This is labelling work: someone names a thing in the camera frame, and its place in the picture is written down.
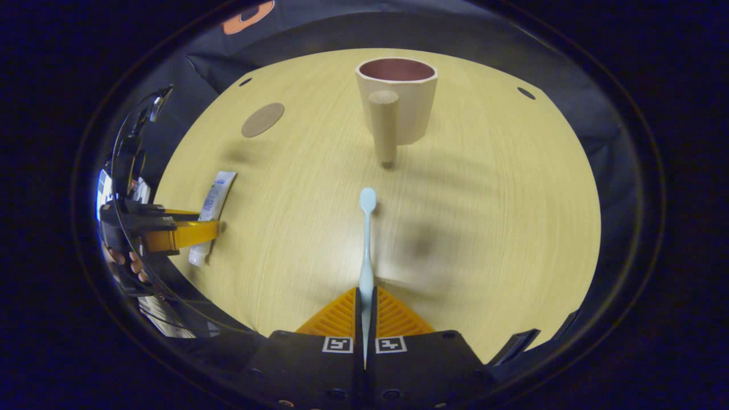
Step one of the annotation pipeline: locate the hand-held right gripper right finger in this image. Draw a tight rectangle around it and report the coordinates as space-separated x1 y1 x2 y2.
367 286 497 410

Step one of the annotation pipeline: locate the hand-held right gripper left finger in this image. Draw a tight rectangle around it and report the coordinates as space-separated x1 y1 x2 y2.
242 287 365 410

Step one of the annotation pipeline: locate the white toothpaste tube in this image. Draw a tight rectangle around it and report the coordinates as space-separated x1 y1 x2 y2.
188 170 237 267

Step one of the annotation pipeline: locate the light blue toothbrush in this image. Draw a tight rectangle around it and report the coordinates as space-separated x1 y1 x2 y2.
358 187 378 368

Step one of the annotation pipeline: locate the round brown coaster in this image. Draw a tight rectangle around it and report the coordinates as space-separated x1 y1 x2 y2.
241 102 285 138

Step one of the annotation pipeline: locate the beige cup with brown inside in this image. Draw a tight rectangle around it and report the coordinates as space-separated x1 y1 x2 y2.
355 57 439 166

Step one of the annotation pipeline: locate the wooden desktop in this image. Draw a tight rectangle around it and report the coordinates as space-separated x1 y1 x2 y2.
154 48 602 365

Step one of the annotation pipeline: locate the bright screen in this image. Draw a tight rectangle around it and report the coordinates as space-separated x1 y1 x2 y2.
95 170 114 224

